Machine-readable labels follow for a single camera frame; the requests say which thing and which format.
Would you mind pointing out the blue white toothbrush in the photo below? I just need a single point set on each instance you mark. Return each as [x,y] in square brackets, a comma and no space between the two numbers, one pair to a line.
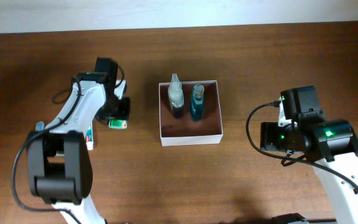
[40,126]

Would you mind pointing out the clear bottle with purple liquid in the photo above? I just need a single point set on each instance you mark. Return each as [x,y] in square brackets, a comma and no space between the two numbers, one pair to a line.
[176,97]

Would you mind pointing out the green soap packet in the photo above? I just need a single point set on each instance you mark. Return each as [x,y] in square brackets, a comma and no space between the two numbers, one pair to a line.
[117,124]

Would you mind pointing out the teal mouthwash bottle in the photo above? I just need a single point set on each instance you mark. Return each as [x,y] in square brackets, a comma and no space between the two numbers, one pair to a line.
[197,102]

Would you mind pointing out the white cardboard box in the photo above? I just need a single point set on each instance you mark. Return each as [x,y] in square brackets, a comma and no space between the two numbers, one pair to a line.
[184,131]

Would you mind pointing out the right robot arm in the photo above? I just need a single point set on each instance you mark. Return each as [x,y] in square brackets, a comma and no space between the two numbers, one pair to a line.
[331,147]

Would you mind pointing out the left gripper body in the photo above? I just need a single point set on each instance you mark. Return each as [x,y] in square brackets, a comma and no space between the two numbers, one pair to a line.
[110,110]

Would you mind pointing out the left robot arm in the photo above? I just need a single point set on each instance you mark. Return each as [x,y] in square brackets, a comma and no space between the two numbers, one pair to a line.
[58,161]

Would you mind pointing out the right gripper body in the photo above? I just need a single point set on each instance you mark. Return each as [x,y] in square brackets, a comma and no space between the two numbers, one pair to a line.
[275,137]

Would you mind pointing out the green white toothpaste tube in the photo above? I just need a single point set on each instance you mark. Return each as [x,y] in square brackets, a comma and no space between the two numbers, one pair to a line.
[89,138]

